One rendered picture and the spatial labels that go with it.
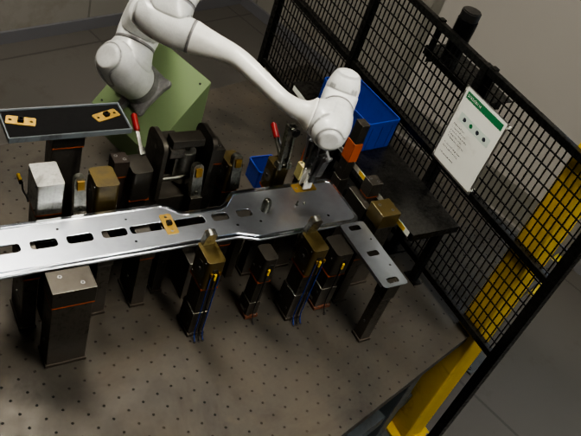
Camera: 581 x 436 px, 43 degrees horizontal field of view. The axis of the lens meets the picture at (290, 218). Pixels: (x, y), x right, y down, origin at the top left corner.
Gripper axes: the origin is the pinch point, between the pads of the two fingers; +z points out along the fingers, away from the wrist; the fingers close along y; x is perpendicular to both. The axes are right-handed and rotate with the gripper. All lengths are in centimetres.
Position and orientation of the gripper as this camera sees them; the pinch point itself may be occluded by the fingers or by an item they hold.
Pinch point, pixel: (307, 178)
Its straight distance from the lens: 241.2
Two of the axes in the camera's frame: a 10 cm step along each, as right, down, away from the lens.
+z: -2.8, 7.1, 6.4
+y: 4.5, 6.9, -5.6
